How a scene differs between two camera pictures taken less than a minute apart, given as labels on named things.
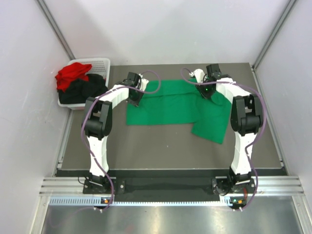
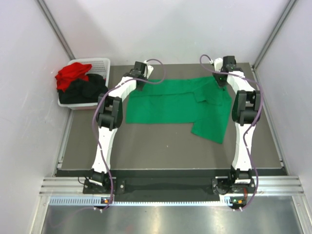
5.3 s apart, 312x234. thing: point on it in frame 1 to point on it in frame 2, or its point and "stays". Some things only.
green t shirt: x=180 y=103 stays
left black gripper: x=137 y=102 to x=144 y=77
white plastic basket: x=99 y=66 stays
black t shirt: x=76 y=91 stays
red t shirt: x=76 y=71 stays
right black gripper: x=199 y=86 to x=216 y=75
